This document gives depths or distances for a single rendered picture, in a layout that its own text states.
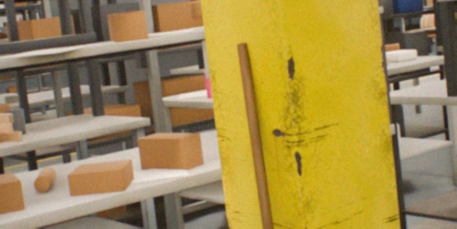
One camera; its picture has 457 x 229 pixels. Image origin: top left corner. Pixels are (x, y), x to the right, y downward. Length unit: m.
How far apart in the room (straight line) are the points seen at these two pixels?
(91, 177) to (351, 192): 1.19
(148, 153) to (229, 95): 1.27
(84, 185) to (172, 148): 0.37
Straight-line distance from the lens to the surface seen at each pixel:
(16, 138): 4.48
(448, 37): 4.22
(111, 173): 2.88
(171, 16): 6.20
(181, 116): 6.20
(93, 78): 5.06
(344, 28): 1.89
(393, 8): 7.67
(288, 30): 1.79
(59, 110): 5.88
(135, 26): 2.94
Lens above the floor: 1.46
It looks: 6 degrees down
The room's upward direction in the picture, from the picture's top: 7 degrees counter-clockwise
